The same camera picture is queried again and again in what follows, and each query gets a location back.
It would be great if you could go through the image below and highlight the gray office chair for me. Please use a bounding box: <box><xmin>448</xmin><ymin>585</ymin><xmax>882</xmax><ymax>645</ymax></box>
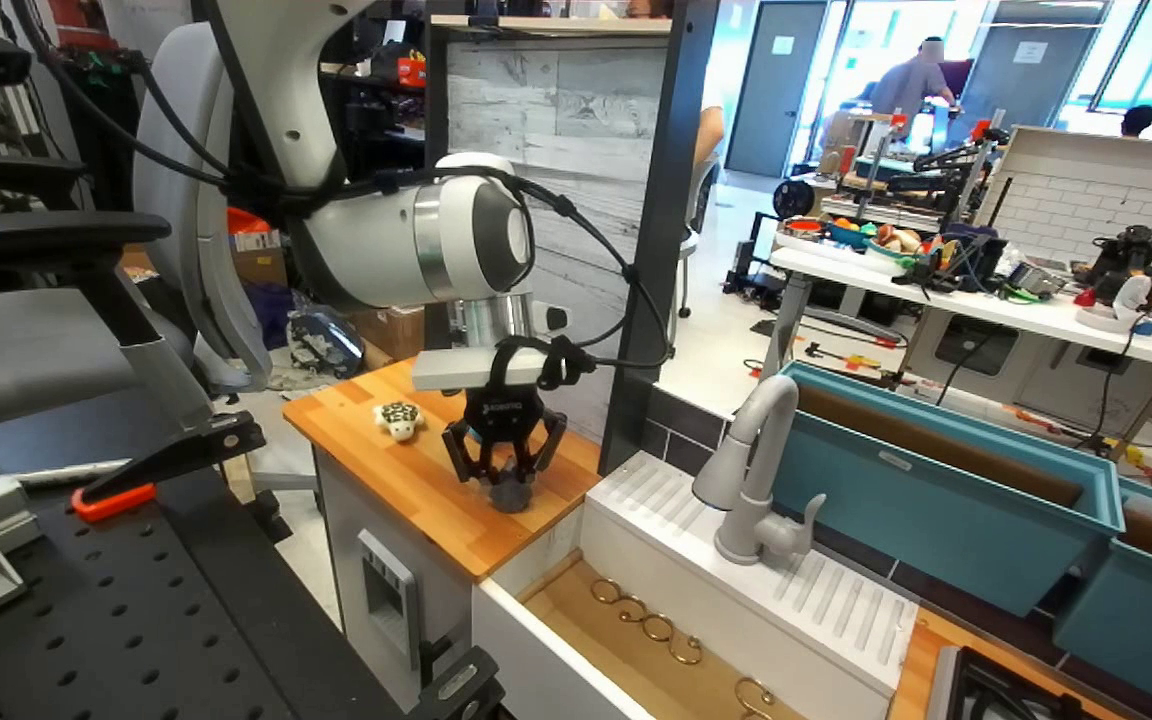
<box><xmin>134</xmin><ymin>21</ymin><xmax>272</xmax><ymax>393</ymax></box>

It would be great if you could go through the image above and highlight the orange black clamp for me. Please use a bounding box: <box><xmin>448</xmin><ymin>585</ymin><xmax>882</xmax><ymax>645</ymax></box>
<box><xmin>67</xmin><ymin>414</ymin><xmax>264</xmax><ymax>523</ymax></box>

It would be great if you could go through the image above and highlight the wooden countertop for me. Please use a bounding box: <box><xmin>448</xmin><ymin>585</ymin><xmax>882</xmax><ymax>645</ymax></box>
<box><xmin>286</xmin><ymin>362</ymin><xmax>600</xmax><ymax>581</ymax></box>

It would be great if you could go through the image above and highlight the gray wood backsplash panel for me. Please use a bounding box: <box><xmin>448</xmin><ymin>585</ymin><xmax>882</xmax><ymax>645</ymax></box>
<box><xmin>429</xmin><ymin>0</ymin><xmax>715</xmax><ymax>471</ymax></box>

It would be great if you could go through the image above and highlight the teal plastic bin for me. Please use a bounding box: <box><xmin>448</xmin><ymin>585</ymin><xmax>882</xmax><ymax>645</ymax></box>
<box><xmin>771</xmin><ymin>364</ymin><xmax>1123</xmax><ymax>616</ymax></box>

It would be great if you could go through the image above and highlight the cluttered white workbench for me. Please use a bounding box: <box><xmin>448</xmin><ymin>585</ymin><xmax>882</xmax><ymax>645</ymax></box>
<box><xmin>764</xmin><ymin>240</ymin><xmax>1152</xmax><ymax>414</ymax></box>

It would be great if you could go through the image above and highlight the black perforated table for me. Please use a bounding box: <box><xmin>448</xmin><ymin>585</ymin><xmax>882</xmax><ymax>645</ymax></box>
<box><xmin>0</xmin><ymin>476</ymin><xmax>401</xmax><ymax>720</ymax></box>

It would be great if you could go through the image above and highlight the person in dark shirt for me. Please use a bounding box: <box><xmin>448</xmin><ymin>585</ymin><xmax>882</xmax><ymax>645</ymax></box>
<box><xmin>869</xmin><ymin>35</ymin><xmax>955</xmax><ymax>118</ymax></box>

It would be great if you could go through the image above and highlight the gray faucet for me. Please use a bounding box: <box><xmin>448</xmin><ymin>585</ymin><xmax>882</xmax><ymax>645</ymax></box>
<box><xmin>692</xmin><ymin>373</ymin><xmax>828</xmax><ymax>572</ymax></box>

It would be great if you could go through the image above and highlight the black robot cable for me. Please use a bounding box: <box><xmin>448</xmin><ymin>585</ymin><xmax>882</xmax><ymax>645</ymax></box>
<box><xmin>429</xmin><ymin>164</ymin><xmax>675</xmax><ymax>380</ymax></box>

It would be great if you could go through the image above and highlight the white sink unit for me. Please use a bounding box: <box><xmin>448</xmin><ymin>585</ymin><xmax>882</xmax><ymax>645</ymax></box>
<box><xmin>473</xmin><ymin>451</ymin><xmax>921</xmax><ymax>720</ymax></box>

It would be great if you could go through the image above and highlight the cardboard box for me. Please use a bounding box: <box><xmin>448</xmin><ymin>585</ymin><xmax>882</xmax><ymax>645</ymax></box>
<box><xmin>353</xmin><ymin>306</ymin><xmax>425</xmax><ymax>362</ymax></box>

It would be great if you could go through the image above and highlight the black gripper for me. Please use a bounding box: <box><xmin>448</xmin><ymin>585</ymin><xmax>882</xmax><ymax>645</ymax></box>
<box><xmin>439</xmin><ymin>338</ymin><xmax>568</xmax><ymax>479</ymax></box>

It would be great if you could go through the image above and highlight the yellow green plush toy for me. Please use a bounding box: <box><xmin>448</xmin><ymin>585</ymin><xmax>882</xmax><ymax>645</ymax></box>
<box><xmin>377</xmin><ymin>401</ymin><xmax>425</xmax><ymax>444</ymax></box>

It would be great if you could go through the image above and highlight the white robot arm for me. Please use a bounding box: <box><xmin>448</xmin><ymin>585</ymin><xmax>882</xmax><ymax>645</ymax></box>
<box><xmin>214</xmin><ymin>0</ymin><xmax>565</xmax><ymax>485</ymax></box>

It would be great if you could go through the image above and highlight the white brick panel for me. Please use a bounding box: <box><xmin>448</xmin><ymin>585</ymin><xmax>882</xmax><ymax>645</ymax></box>
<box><xmin>978</xmin><ymin>130</ymin><xmax>1152</xmax><ymax>260</ymax></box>

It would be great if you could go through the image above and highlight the gray plush doll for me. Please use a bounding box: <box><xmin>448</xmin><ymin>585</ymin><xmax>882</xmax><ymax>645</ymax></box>
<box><xmin>491</xmin><ymin>479</ymin><xmax>532</xmax><ymax>512</ymax></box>

